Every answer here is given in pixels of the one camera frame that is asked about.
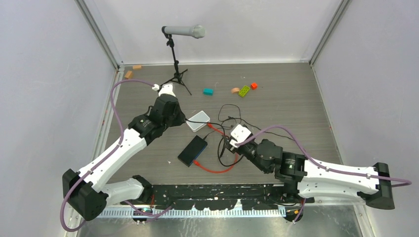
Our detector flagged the black ethernet cable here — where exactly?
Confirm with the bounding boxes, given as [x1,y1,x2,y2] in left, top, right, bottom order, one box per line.
[216,135,245,168]

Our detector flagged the thin black power cable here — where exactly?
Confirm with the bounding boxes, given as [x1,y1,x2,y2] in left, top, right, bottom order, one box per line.
[203,104,308,155]

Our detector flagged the white router box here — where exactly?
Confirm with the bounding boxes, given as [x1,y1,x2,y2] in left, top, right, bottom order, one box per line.
[186,111,210,132]

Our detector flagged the black network switch blue ports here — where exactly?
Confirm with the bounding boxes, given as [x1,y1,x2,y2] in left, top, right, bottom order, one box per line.
[177,136,208,167]

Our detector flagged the red ethernet cable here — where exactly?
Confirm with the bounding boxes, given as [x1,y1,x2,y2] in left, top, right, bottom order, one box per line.
[193,121,240,174]

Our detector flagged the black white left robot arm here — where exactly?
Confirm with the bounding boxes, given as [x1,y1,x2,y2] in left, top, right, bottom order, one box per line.
[62,94,185,221]

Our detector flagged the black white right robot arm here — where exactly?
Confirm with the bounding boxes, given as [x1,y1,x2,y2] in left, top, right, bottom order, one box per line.
[226,139,395,210]

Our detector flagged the black microphone tripod stand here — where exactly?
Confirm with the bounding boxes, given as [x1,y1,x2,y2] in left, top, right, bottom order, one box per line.
[161,33,192,95]

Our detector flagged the teal toy block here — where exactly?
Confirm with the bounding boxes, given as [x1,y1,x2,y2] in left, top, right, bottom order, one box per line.
[203,88,214,96]

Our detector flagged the tan wooden block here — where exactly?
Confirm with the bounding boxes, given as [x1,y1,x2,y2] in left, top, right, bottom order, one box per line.
[124,70,133,79]
[132,65,142,70]

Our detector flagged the green lego brick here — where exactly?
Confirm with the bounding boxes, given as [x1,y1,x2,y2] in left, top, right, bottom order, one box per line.
[238,85,251,98]

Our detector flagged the peach toy block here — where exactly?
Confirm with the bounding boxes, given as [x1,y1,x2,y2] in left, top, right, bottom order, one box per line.
[230,87,241,94]

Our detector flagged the grey microphone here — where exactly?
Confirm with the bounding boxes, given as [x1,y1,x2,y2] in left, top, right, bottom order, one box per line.
[162,25,206,39]

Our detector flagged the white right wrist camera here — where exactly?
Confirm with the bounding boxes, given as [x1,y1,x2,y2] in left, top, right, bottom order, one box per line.
[229,124,252,148]

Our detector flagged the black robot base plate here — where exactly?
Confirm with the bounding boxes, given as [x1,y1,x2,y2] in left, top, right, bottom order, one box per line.
[128,184,302,211]

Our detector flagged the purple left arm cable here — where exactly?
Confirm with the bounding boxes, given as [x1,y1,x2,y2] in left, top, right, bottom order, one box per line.
[59,79,174,233]

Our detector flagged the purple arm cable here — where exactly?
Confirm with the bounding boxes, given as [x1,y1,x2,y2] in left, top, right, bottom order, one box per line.
[235,124,413,225]
[59,79,174,233]

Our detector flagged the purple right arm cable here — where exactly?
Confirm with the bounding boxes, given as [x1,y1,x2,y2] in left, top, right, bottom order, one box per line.
[235,124,413,225]

